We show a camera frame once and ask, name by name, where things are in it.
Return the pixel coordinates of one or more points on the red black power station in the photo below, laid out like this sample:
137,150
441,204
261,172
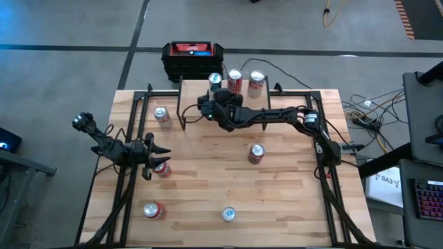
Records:
192,65

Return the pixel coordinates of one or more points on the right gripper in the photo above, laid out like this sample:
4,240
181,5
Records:
225,110

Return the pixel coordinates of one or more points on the red Fanta can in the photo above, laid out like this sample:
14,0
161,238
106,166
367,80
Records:
154,210
163,171

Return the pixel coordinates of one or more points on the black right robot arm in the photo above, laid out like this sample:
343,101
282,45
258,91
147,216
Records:
273,114

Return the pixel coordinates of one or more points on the silver Diet Coke can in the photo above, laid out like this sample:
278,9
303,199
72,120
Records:
256,86
162,117

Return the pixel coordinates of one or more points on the black mat striped edge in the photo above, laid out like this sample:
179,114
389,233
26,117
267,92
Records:
425,17

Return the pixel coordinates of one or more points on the blue silver Red Bull can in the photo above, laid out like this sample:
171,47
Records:
215,81
228,214

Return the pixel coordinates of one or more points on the white paper sign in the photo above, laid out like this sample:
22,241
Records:
384,186

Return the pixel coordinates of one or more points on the black device blue light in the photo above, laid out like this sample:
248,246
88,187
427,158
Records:
10,140

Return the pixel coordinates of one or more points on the backlit keyboard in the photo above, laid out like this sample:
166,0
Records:
429,200

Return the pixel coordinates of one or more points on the black side table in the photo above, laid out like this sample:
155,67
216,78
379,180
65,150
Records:
20,162

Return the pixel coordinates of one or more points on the gray desk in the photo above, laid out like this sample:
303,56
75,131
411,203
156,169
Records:
406,207
422,114

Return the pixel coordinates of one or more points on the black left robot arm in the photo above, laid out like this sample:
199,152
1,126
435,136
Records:
104,143

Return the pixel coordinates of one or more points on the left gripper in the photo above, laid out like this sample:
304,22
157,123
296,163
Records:
140,154

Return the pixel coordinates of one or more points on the wooden shelf black metal frame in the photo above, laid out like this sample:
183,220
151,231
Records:
194,103

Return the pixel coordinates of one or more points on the red Coca-Cola can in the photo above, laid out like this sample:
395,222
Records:
234,84
256,155

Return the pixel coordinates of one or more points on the white power adapter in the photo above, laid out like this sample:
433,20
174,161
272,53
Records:
368,103

